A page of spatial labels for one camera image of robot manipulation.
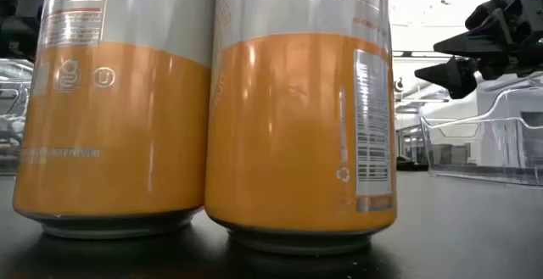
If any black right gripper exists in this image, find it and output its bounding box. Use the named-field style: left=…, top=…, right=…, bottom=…
left=414, top=0, right=543, bottom=100

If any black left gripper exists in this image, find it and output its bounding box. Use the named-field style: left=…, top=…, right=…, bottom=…
left=0, top=0, right=47, bottom=62

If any orange and silver soda can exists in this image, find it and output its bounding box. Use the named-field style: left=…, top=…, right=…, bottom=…
left=204, top=0, right=399, bottom=256
left=12, top=0, right=214, bottom=240

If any clear plastic bin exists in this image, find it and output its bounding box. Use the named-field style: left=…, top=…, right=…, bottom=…
left=418, top=71, right=543, bottom=187
left=0, top=58, right=36, bottom=174

